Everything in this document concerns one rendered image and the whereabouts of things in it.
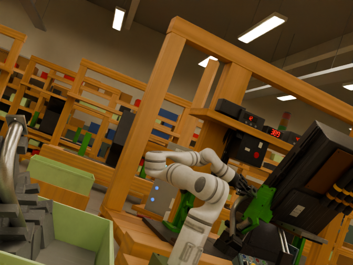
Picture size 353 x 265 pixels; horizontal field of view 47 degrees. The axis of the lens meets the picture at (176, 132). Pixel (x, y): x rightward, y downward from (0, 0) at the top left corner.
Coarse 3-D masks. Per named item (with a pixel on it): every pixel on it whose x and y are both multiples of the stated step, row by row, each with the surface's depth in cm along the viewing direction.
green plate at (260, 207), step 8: (264, 192) 199; (272, 192) 194; (256, 200) 200; (264, 200) 195; (248, 208) 201; (256, 208) 196; (264, 208) 193; (248, 216) 197; (256, 216) 192; (264, 216) 195; (272, 216) 196
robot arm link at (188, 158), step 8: (152, 152) 170; (160, 152) 171; (168, 152) 175; (176, 152) 179; (184, 152) 183; (192, 152) 186; (152, 160) 169; (160, 160) 169; (176, 160) 180; (184, 160) 181; (192, 160) 184
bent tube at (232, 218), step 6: (252, 186) 204; (252, 192) 201; (240, 198) 207; (246, 198) 206; (234, 204) 207; (234, 210) 206; (234, 216) 203; (234, 222) 199; (234, 228) 196; (234, 234) 193
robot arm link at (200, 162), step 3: (195, 153) 187; (198, 153) 188; (198, 156) 187; (201, 156) 192; (198, 159) 187; (201, 159) 192; (198, 162) 188; (201, 162) 193; (204, 162) 193; (207, 162) 193; (195, 165) 189; (198, 165) 193; (201, 165) 194; (204, 165) 195
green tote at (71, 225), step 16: (64, 208) 134; (64, 224) 134; (80, 224) 135; (96, 224) 136; (112, 224) 133; (64, 240) 134; (80, 240) 135; (96, 240) 136; (112, 240) 112; (0, 256) 74; (16, 256) 75; (96, 256) 134; (112, 256) 98
